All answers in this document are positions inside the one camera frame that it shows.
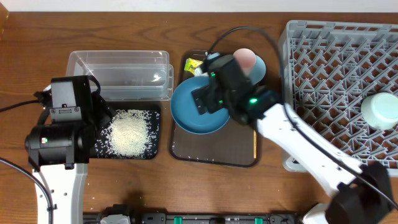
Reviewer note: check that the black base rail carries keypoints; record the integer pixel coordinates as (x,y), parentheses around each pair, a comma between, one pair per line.
(119,213)

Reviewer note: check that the yellow green snack wrapper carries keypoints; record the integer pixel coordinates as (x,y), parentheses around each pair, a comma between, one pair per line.
(191,65)

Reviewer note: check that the crumpled white tissue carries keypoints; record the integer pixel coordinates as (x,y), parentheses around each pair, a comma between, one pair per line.
(200,73)

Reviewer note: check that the black plastic tray bin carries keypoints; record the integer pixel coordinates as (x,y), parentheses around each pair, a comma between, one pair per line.
(152,130)

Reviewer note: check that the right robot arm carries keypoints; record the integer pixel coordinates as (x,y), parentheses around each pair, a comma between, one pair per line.
(359,193)

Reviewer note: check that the clear plastic bin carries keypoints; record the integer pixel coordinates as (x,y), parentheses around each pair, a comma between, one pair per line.
(126,75)

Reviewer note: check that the mint green bowl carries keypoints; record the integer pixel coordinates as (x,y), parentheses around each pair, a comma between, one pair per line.
(380,110)

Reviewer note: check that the grey dishwasher rack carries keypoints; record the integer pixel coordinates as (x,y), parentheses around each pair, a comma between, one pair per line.
(330,68)

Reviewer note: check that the light blue bowl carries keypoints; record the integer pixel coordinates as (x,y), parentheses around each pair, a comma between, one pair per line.
(258,71)

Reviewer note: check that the white rice pile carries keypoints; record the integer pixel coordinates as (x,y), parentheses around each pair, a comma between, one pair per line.
(129,132)

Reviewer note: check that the wooden chopstick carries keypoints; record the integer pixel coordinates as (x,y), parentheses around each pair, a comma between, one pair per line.
(254,145)

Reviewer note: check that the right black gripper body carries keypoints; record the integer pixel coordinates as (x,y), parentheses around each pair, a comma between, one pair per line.
(231,106)

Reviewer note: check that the pink plastic cup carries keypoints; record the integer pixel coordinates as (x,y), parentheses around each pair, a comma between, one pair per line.
(246,59)

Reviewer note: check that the dark brown serving tray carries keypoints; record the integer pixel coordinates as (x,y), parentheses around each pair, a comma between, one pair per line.
(232,145)

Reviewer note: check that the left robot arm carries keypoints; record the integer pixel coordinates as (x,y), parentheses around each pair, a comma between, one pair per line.
(59,145)

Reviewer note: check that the dark blue plate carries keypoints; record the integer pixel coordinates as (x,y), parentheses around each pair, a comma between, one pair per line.
(185,113)

